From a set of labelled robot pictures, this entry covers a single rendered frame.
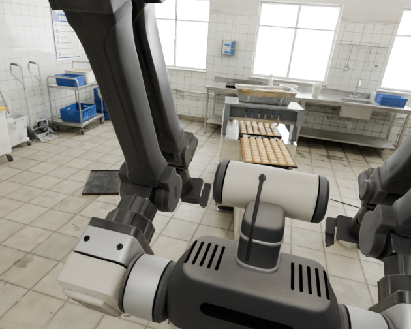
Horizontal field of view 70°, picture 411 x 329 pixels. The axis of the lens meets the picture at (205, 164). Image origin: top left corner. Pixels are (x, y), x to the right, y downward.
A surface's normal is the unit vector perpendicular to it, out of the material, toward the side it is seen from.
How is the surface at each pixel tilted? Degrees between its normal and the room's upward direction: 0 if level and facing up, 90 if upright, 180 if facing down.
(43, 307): 0
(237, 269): 0
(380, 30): 90
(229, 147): 90
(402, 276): 48
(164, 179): 44
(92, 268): 30
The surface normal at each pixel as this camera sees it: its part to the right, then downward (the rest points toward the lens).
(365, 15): -0.26, 0.37
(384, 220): -0.12, -0.44
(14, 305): 0.07, -0.91
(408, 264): -0.48, -0.62
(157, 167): 0.91, 0.08
